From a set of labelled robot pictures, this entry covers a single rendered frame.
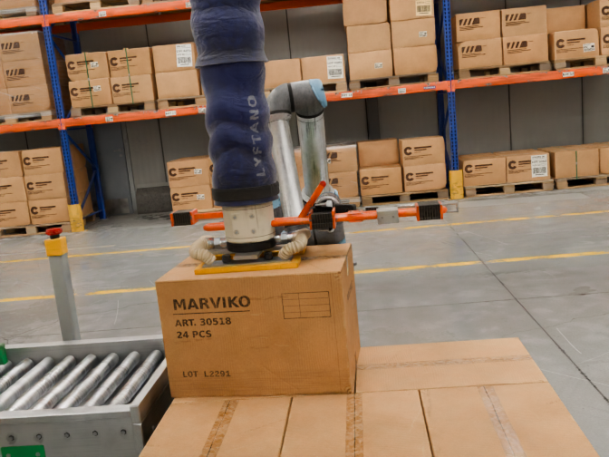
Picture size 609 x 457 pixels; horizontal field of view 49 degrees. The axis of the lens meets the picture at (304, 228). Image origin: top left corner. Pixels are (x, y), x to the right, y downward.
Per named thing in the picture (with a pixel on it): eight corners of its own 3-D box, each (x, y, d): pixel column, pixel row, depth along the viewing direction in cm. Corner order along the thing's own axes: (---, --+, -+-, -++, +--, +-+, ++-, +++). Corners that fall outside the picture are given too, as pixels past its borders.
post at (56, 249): (81, 459, 298) (43, 240, 280) (86, 451, 304) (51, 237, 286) (95, 458, 297) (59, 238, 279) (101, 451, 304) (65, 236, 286)
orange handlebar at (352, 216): (171, 237, 226) (169, 226, 225) (194, 220, 256) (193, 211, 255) (449, 216, 216) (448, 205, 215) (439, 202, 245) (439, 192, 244)
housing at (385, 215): (377, 225, 218) (376, 211, 217) (377, 220, 225) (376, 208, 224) (399, 223, 217) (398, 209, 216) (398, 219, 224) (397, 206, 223)
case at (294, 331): (170, 398, 220) (154, 281, 213) (206, 353, 259) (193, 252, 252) (352, 393, 210) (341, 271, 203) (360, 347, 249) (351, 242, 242)
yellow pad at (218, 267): (194, 275, 216) (192, 260, 215) (201, 267, 226) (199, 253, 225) (297, 268, 212) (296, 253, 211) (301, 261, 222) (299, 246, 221)
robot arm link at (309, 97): (300, 212, 318) (284, 74, 266) (336, 206, 319) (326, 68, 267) (305, 234, 307) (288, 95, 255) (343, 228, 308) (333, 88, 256)
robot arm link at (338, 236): (316, 249, 261) (312, 218, 259) (345, 245, 262) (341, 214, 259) (319, 255, 252) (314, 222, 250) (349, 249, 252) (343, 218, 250)
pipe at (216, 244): (194, 263, 217) (192, 246, 216) (212, 247, 242) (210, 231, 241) (297, 256, 213) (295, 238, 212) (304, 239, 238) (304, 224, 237)
